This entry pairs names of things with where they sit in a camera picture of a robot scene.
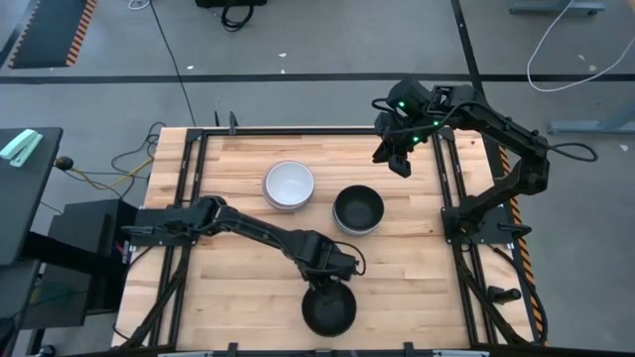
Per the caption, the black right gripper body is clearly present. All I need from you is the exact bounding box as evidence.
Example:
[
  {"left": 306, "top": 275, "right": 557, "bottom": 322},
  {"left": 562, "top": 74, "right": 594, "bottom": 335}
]
[{"left": 374, "top": 109, "right": 435, "bottom": 156}]

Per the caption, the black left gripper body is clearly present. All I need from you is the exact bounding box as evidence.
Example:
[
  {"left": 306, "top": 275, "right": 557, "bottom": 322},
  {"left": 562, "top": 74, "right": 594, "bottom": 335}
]
[{"left": 297, "top": 233, "right": 358, "bottom": 286}]

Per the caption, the dark grey bowl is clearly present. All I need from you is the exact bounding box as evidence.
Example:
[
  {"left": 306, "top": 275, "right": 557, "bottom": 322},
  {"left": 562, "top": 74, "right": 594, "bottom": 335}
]
[{"left": 332, "top": 187, "right": 386, "bottom": 237}]

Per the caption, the blue translucent bowl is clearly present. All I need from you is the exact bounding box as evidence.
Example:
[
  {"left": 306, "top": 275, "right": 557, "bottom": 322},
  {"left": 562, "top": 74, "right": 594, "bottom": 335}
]
[{"left": 262, "top": 159, "right": 317, "bottom": 212}]

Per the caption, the grey table foot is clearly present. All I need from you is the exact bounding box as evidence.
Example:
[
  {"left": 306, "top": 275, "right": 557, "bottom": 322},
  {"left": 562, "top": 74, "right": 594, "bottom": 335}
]
[
  {"left": 509, "top": 0, "right": 607, "bottom": 16},
  {"left": 548, "top": 101, "right": 635, "bottom": 136}
]

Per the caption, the black equipment box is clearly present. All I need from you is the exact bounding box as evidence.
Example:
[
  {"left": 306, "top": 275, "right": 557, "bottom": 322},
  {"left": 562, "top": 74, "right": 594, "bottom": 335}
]
[{"left": 48, "top": 198, "right": 140, "bottom": 313}]

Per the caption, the black side table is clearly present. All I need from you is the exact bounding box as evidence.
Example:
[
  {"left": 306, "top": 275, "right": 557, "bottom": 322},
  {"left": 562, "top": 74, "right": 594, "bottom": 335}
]
[{"left": 0, "top": 126, "right": 64, "bottom": 267}]

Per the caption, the mint green stapler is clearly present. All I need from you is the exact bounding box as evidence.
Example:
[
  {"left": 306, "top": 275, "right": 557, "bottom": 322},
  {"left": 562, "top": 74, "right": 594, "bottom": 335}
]
[{"left": 0, "top": 128, "right": 45, "bottom": 169}]

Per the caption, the black mat with striped edge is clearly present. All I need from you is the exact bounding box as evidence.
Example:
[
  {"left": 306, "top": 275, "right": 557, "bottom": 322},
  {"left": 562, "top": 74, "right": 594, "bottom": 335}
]
[{"left": 0, "top": 0, "right": 98, "bottom": 69}]

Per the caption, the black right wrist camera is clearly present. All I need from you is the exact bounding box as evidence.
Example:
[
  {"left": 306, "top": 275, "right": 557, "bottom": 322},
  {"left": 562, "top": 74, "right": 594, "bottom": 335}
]
[{"left": 389, "top": 153, "right": 414, "bottom": 179}]

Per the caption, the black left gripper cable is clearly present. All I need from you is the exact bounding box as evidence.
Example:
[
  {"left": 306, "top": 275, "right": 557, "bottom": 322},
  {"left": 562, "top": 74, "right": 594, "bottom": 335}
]
[{"left": 341, "top": 241, "right": 368, "bottom": 277}]

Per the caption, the black aluminium table frame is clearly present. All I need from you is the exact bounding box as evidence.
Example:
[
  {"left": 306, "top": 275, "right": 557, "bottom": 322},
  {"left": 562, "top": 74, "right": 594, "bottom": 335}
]
[{"left": 121, "top": 112, "right": 540, "bottom": 357}]

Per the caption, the white floor cable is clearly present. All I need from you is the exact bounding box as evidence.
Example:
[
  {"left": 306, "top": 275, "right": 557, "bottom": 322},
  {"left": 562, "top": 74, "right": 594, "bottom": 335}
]
[{"left": 526, "top": 0, "right": 635, "bottom": 93}]

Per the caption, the black cylinder handle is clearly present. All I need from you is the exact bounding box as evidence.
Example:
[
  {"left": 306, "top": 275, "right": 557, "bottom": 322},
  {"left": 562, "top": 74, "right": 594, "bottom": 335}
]
[{"left": 488, "top": 285, "right": 523, "bottom": 304}]

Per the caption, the coiled black cable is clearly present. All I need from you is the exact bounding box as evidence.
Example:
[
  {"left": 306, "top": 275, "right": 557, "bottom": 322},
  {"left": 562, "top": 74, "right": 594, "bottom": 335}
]
[{"left": 220, "top": 3, "right": 255, "bottom": 34}]

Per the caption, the black right arm cable loop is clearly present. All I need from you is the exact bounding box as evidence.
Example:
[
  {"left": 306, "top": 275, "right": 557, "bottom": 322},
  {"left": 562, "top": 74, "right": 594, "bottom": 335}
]
[{"left": 545, "top": 142, "right": 599, "bottom": 164}]

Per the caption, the thick black cable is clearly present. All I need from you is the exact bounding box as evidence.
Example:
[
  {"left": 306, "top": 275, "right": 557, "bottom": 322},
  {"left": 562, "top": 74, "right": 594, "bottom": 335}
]
[{"left": 488, "top": 245, "right": 550, "bottom": 346}]

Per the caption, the yellow cable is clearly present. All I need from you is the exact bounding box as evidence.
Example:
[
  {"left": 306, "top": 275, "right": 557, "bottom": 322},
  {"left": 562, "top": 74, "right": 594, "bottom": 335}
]
[{"left": 68, "top": 157, "right": 155, "bottom": 192}]

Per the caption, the black cable bundle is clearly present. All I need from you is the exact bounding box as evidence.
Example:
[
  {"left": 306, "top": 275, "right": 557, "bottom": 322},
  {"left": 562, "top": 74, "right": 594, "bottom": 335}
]
[{"left": 111, "top": 121, "right": 168, "bottom": 199}]

